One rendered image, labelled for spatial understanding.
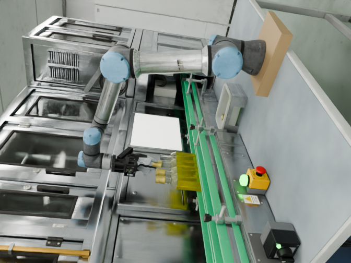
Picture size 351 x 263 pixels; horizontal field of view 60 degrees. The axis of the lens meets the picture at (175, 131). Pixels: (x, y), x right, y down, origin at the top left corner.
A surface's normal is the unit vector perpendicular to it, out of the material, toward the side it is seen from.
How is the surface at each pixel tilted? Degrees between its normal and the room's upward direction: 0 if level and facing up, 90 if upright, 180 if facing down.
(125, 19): 90
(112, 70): 79
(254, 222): 90
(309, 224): 0
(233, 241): 90
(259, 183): 90
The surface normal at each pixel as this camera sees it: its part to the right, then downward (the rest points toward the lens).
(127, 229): 0.16, -0.84
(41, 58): 0.04, 0.53
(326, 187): -0.99, -0.11
